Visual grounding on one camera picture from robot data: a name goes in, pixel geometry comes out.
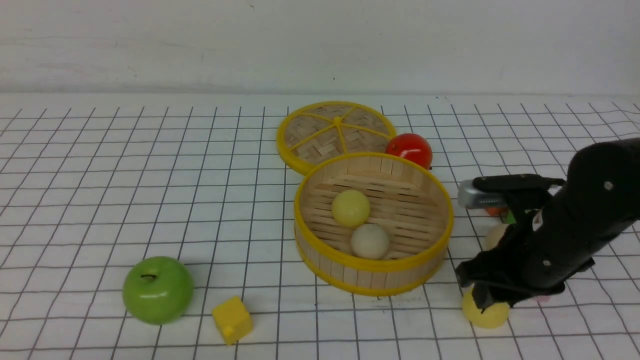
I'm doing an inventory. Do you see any red tomato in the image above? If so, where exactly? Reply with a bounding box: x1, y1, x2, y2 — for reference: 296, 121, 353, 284
385, 133, 434, 170

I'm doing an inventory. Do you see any pink cube block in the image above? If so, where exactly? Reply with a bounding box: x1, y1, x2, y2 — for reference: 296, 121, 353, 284
534, 295, 551, 303

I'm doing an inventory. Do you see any white grid tablecloth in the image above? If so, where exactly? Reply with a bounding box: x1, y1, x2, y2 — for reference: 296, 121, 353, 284
0, 100, 639, 360

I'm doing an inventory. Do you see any white bun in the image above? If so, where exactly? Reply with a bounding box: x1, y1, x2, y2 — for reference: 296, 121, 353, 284
484, 223, 510, 251
350, 223, 391, 260

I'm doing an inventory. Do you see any orange cube block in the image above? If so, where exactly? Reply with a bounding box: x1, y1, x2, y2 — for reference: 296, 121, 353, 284
485, 207, 508, 217

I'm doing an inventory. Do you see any green apple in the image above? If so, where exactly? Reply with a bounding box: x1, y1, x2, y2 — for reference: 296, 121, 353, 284
121, 256, 195, 325

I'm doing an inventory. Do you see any bamboo steamer tray yellow rim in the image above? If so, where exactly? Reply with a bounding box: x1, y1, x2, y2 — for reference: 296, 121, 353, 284
293, 152, 455, 297

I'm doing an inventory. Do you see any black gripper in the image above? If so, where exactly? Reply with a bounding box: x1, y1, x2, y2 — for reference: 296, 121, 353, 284
455, 193, 632, 312

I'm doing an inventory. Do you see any yellow cube block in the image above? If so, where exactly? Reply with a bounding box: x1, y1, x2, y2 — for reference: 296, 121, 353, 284
212, 296, 254, 346

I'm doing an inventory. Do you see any green cube block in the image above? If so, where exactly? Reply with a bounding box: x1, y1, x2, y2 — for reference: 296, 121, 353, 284
503, 210, 517, 224

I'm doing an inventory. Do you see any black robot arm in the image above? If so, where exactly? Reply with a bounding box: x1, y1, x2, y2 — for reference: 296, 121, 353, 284
455, 137, 640, 310

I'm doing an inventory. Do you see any woven bamboo steamer lid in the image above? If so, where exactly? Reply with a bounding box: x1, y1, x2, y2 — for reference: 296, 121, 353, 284
275, 101, 397, 176

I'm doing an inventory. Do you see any yellow bun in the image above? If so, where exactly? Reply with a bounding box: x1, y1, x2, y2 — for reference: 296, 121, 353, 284
461, 287, 511, 330
331, 189, 371, 228

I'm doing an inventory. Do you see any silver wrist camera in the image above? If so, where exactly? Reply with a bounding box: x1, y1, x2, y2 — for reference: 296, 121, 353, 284
457, 179, 508, 210

